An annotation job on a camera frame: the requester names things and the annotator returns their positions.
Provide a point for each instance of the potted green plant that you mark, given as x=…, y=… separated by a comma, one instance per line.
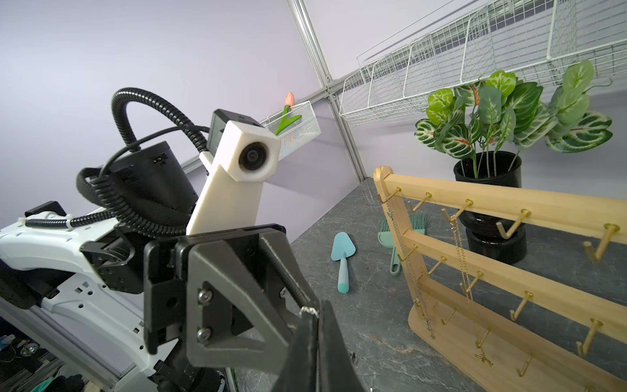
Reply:
x=486, y=125

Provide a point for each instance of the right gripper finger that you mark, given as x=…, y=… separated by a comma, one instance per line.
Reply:
x=318, y=359

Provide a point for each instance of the wooden jewelry display stand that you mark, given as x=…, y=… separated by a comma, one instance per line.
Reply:
x=495, y=351

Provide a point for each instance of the white mesh wall basket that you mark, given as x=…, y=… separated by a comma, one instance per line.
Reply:
x=300, y=133

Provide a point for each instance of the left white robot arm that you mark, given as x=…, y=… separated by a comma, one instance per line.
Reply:
x=90, y=269

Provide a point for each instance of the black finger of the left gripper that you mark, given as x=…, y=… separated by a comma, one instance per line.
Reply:
x=235, y=315

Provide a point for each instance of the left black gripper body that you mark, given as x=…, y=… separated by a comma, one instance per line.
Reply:
x=165, y=271

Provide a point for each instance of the white wire wall shelf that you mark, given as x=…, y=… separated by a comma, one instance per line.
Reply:
x=536, y=40

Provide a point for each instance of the pink artificial tulip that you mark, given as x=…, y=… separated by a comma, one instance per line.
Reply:
x=286, y=120

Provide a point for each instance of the teal small shovel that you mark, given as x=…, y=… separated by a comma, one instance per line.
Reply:
x=342, y=249

